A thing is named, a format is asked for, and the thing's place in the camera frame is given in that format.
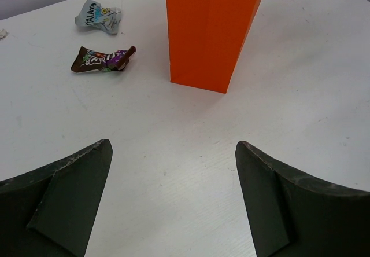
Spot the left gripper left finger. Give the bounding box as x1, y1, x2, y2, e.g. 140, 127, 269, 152
1, 139, 113, 256

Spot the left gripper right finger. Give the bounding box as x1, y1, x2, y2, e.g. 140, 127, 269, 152
235, 141, 369, 256

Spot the orange paper bag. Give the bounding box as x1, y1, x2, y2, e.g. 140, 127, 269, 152
166, 0, 261, 93

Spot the dark purple candy wrapper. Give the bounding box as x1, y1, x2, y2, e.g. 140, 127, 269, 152
71, 46, 136, 73

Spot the silver blue snack packet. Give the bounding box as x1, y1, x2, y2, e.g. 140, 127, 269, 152
75, 0, 122, 35

